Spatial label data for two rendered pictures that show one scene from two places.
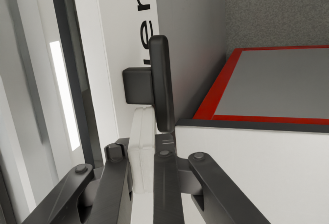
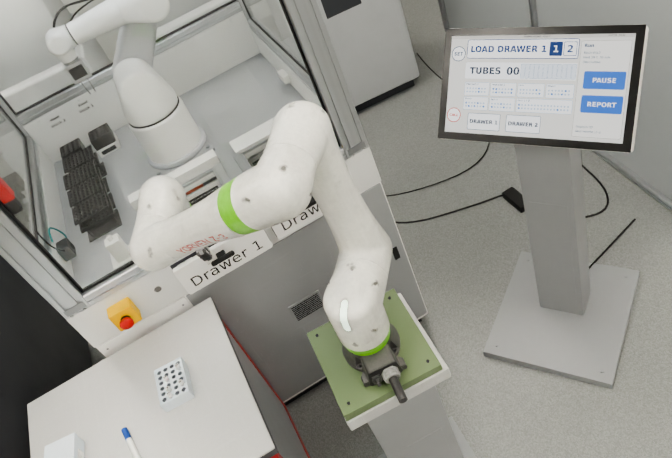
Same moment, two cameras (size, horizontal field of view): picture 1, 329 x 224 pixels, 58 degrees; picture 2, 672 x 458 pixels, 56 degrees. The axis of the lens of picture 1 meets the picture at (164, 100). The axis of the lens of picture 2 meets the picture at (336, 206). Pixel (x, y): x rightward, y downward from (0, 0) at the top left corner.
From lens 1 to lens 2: 1.70 m
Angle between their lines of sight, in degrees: 38
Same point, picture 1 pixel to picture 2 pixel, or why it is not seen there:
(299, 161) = (213, 336)
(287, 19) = (327, 440)
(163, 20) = (252, 280)
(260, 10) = (326, 416)
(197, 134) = (210, 304)
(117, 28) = (233, 244)
